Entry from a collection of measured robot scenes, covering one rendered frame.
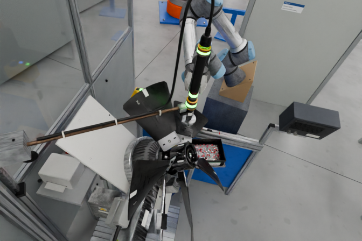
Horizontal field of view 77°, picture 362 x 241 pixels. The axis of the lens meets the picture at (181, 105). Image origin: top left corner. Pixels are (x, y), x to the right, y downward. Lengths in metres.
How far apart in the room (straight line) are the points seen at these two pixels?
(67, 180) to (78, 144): 0.36
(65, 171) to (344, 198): 2.59
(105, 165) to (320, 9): 2.41
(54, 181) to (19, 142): 0.57
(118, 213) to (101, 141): 0.30
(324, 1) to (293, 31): 0.36
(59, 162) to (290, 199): 2.09
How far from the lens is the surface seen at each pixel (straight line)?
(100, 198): 1.36
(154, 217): 1.05
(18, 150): 0.83
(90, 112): 1.04
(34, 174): 1.43
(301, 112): 1.43
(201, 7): 1.30
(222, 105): 1.63
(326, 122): 1.49
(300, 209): 2.64
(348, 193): 3.05
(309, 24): 2.80
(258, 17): 2.67
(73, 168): 1.32
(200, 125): 1.22
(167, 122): 0.99
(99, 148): 1.03
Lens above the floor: 2.09
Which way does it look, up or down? 46 degrees down
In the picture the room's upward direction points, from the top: 10 degrees clockwise
